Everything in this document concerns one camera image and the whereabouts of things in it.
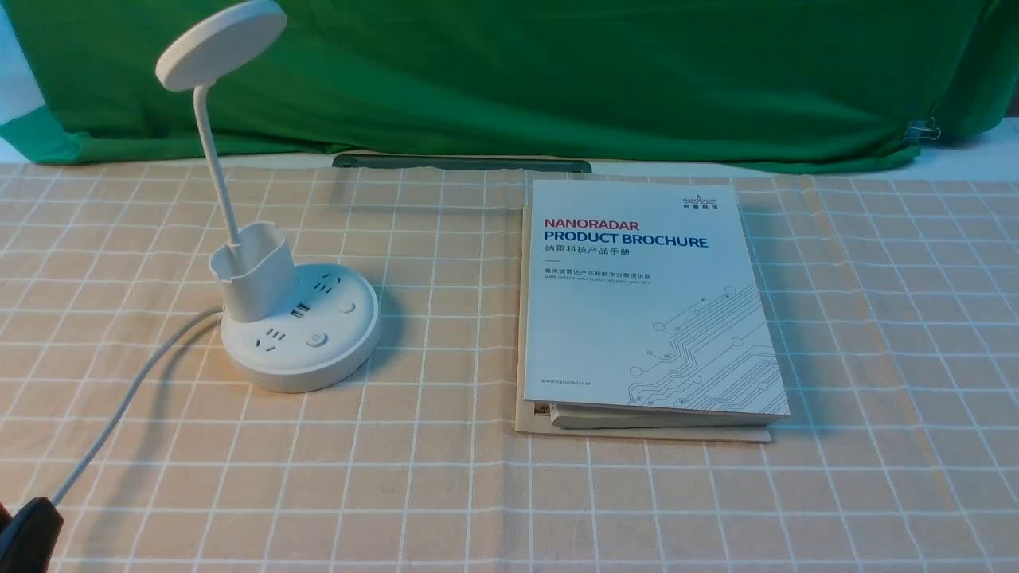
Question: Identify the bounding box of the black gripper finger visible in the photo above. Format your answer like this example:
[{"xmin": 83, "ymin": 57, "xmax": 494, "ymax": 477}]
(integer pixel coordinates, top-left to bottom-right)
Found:
[{"xmin": 1, "ymin": 497, "xmax": 64, "ymax": 573}]

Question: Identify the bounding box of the white desk lamp with base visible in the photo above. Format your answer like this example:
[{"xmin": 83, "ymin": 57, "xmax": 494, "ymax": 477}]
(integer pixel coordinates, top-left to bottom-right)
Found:
[{"xmin": 155, "ymin": 1, "xmax": 380, "ymax": 394}]

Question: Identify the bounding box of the dark grey flat bar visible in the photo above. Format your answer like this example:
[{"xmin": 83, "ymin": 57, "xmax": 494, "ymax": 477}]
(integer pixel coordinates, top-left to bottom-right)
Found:
[{"xmin": 332, "ymin": 153, "xmax": 593, "ymax": 173}]

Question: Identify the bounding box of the white Nanoradar product brochure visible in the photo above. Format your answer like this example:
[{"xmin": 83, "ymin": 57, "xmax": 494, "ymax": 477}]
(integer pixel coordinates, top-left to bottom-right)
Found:
[{"xmin": 519, "ymin": 179, "xmax": 791, "ymax": 431}]

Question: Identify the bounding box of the checkered beige tablecloth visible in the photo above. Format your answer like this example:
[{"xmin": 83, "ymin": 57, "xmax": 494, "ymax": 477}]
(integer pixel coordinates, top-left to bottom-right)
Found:
[{"xmin": 50, "ymin": 167, "xmax": 1018, "ymax": 572}]

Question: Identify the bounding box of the green backdrop cloth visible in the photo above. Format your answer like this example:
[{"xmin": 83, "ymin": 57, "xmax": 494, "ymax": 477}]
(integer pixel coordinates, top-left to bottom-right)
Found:
[{"xmin": 0, "ymin": 0, "xmax": 1019, "ymax": 174}]

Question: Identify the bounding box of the metal binder clip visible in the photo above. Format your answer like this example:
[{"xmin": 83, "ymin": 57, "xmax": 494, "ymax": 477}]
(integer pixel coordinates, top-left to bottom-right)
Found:
[{"xmin": 904, "ymin": 117, "xmax": 943, "ymax": 145}]

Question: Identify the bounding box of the white lamp power cable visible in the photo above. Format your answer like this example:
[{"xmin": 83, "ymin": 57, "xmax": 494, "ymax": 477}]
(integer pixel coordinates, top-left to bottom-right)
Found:
[{"xmin": 49, "ymin": 310, "xmax": 224, "ymax": 508}]

